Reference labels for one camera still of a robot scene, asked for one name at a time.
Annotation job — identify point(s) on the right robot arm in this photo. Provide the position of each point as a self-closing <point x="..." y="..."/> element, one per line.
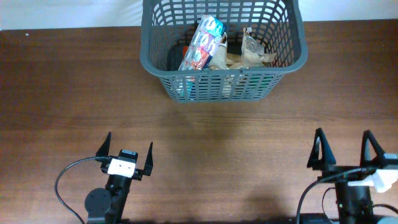
<point x="354" y="204"/>

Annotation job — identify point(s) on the brown clear snack bag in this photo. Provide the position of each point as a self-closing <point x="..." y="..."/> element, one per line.
<point x="253" y="53"/>

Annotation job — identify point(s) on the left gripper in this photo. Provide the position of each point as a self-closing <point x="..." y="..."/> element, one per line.
<point x="136" y="174"/>

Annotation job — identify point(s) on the Kleenex tissue multipack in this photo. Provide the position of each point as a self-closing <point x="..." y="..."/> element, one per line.
<point x="207" y="36"/>

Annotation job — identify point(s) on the grey plastic shopping basket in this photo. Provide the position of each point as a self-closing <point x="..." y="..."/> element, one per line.
<point x="168" y="26"/>

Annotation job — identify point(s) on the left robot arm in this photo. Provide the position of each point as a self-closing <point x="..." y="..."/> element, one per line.
<point x="106" y="205"/>

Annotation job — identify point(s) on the green lid spice jar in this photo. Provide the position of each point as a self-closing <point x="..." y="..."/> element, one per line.
<point x="259" y="83"/>

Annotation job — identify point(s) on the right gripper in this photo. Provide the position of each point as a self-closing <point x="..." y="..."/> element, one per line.
<point x="329" y="160"/>

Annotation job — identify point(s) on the red spaghetti package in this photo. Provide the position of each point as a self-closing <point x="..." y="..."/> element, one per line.
<point x="195" y="59"/>

